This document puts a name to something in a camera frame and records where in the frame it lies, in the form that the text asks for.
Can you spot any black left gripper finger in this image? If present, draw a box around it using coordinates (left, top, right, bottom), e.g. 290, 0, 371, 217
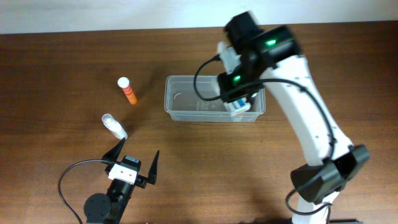
147, 150, 160, 185
101, 138, 126, 162

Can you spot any white Panadol box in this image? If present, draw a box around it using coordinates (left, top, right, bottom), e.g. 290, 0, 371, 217
224, 98, 251, 116

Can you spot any dark bottle with white cap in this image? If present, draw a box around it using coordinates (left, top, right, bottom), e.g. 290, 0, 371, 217
246, 93, 257, 106

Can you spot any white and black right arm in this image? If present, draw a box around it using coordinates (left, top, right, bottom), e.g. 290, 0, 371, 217
217, 12, 370, 223

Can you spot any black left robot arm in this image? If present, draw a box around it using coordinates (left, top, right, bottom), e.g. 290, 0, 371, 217
83, 138, 159, 224

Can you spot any clear plastic container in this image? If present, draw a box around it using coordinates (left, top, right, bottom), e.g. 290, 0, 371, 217
164, 75, 266, 122

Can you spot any orange effervescent tablet tube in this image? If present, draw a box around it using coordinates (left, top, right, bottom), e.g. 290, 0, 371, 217
118, 77, 137, 105

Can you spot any black left camera cable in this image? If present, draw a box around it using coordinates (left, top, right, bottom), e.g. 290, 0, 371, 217
57, 159, 114, 224

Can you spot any black camera cable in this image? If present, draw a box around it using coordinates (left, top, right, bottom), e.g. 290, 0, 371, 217
193, 55, 336, 224
57, 159, 114, 224

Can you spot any black right camera cable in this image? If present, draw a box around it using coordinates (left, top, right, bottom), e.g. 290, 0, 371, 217
193, 55, 336, 224

